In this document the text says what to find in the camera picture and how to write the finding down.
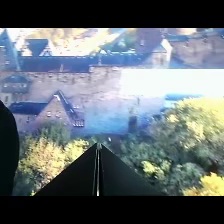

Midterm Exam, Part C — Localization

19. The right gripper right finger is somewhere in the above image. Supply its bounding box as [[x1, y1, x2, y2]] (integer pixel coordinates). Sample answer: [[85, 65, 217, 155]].
[[98, 143, 165, 197]]

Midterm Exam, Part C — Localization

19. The black garment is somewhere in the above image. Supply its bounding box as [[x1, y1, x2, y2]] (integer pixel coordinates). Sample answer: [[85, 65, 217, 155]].
[[0, 99, 20, 197]]

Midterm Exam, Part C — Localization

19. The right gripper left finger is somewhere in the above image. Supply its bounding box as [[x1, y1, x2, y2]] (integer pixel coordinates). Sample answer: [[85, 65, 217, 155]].
[[34, 143, 99, 197]]

